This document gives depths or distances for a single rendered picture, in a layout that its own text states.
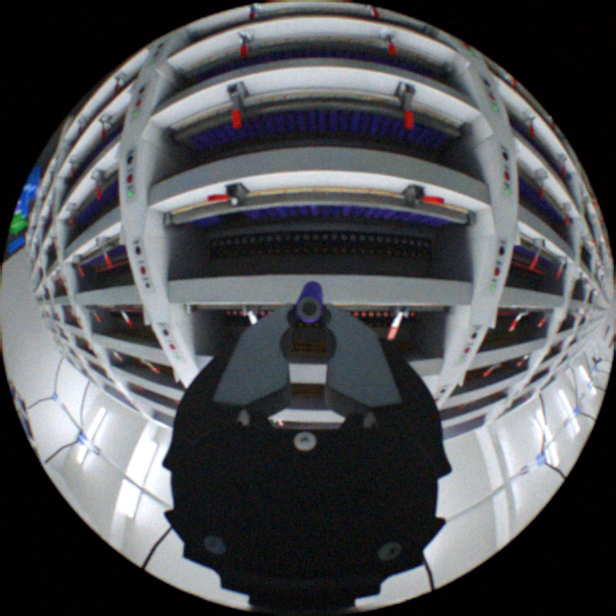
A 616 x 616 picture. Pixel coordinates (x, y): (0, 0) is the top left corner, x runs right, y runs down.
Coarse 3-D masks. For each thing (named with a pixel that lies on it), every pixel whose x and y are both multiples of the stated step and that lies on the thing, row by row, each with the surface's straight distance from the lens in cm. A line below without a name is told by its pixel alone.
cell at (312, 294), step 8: (304, 288) 16; (312, 288) 15; (320, 288) 17; (304, 296) 13; (312, 296) 13; (320, 296) 14; (296, 304) 13; (304, 304) 13; (312, 304) 12; (320, 304) 13; (296, 312) 13; (304, 312) 13; (312, 312) 13; (320, 312) 13; (304, 320) 13; (312, 320) 13
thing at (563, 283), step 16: (576, 192) 110; (576, 240) 105; (576, 256) 104; (544, 272) 110; (576, 272) 111; (544, 288) 109; (560, 288) 106; (544, 320) 109; (528, 336) 114; (544, 336) 109; (544, 352) 116; (512, 368) 122; (528, 368) 115; (480, 416) 143; (496, 416) 143
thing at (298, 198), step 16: (256, 192) 32; (272, 192) 32; (304, 192) 32; (320, 192) 32; (336, 192) 32; (352, 192) 33; (368, 192) 32; (384, 192) 32; (192, 208) 40; (208, 208) 37; (224, 208) 36; (240, 208) 35; (256, 208) 35; (384, 208) 35; (400, 208) 35; (416, 208) 36; (432, 208) 37; (448, 208) 40
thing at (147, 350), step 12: (96, 336) 103; (108, 336) 108; (120, 336) 102; (132, 336) 92; (144, 336) 83; (156, 336) 80; (96, 348) 111; (108, 348) 95; (120, 348) 82; (132, 348) 74; (144, 348) 67; (156, 348) 62; (144, 360) 71; (156, 360) 64; (168, 360) 60
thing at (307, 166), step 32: (224, 160) 33; (256, 160) 30; (288, 160) 29; (320, 160) 29; (352, 160) 29; (384, 160) 31; (416, 160) 33; (160, 192) 39; (192, 192) 34; (224, 192) 34; (448, 192) 35; (480, 192) 40; (160, 224) 43; (192, 224) 52; (288, 224) 45; (320, 224) 45; (352, 224) 45; (448, 224) 51; (480, 224) 42
